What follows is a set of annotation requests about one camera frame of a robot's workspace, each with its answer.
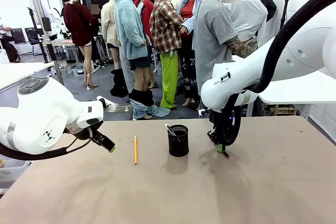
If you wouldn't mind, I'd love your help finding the mannequin in blue shirt red top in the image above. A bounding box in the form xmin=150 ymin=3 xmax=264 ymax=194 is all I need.
xmin=177 ymin=0 xmax=202 ymax=110

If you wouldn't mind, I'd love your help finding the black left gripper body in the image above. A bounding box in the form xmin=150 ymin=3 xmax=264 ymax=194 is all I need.
xmin=64 ymin=120 xmax=106 ymax=142

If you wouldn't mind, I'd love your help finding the person in grey t-shirt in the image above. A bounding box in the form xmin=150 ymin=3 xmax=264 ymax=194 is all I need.
xmin=192 ymin=0 xmax=255 ymax=112

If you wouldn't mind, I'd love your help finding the black office chair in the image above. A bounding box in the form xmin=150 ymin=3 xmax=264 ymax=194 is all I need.
xmin=24 ymin=26 xmax=42 ymax=57

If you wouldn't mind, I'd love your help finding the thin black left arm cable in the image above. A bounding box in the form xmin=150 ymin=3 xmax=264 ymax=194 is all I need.
xmin=0 ymin=127 xmax=95 ymax=161

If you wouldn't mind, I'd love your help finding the tattooed person forearm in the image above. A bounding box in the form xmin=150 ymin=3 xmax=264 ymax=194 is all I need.
xmin=226 ymin=36 xmax=255 ymax=59

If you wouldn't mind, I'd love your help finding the black tripod stand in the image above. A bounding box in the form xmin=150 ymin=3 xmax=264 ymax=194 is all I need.
xmin=279 ymin=0 xmax=292 ymax=32

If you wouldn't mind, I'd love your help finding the mannequin in light blue fleece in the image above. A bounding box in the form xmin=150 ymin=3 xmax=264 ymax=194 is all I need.
xmin=113 ymin=0 xmax=166 ymax=121

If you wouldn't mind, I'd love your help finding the grey storage box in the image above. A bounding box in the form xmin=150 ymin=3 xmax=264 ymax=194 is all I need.
xmin=71 ymin=65 xmax=87 ymax=77

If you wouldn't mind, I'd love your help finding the mannequin in maroon sweater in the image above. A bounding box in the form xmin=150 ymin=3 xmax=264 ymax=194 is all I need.
xmin=62 ymin=0 xmax=100 ymax=91

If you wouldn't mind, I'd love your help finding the mannequin in red jacket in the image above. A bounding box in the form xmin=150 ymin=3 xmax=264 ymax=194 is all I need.
xmin=133 ymin=0 xmax=155 ymax=90

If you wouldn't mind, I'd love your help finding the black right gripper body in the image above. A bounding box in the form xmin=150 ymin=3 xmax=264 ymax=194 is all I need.
xmin=208 ymin=108 xmax=241 ymax=142

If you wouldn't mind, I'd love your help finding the mannequin in plaid shirt green trousers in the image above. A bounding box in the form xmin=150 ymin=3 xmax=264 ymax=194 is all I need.
xmin=149 ymin=0 xmax=185 ymax=110

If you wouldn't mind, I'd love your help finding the black silver pen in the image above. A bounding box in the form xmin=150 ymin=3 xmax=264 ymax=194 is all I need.
xmin=164 ymin=123 xmax=181 ymax=142

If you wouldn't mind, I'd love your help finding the thick black braided cable conduit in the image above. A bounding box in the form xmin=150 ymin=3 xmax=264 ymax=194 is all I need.
xmin=222 ymin=0 xmax=336 ymax=147

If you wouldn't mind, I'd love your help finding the white table with rounded edge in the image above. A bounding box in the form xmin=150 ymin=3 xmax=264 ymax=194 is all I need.
xmin=256 ymin=80 xmax=336 ymax=105

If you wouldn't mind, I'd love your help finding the mannequin in cream jacket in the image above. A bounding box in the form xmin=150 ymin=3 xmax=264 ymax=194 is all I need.
xmin=100 ymin=0 xmax=122 ymax=70

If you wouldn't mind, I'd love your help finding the black mesh pen holder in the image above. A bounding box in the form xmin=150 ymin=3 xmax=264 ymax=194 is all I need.
xmin=167 ymin=124 xmax=190 ymax=157

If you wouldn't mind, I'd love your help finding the white power strip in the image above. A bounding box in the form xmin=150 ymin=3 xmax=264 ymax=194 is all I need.
xmin=96 ymin=95 xmax=117 ymax=113

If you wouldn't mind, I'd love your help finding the white side table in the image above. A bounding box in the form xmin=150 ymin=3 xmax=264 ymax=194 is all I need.
xmin=0 ymin=61 xmax=55 ymax=94

